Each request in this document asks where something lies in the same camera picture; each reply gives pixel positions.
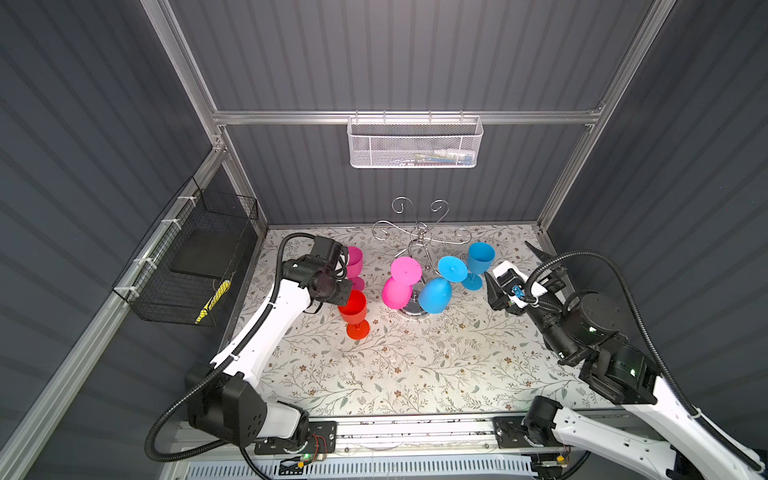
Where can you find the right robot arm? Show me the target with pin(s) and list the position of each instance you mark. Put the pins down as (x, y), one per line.
(617, 359)

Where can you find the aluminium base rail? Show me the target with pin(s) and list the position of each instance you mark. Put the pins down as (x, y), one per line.
(440, 446)

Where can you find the white wire mesh basket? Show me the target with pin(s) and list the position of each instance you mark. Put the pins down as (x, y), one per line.
(414, 142)

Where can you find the black pad in basket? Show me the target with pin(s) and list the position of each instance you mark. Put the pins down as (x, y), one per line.
(205, 254)

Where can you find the yellow black item in basket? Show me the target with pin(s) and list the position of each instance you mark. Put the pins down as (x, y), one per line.
(220, 292)

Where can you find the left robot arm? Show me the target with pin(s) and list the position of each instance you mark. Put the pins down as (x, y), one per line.
(222, 397)

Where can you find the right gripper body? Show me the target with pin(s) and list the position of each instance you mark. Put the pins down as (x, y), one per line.
(543, 307)

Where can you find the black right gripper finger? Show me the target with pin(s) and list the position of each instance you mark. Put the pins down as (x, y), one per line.
(555, 273)
(498, 299)

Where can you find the chrome wine glass rack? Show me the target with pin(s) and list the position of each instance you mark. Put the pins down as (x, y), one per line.
(422, 236)

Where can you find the pink wine glass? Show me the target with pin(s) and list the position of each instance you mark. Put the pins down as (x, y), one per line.
(354, 267)
(398, 289)

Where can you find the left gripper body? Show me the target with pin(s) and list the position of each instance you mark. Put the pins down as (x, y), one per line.
(336, 291)

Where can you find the red wine glass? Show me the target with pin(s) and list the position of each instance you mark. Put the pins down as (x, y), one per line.
(354, 314)

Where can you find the black wire basket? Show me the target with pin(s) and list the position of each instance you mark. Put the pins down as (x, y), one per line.
(154, 293)

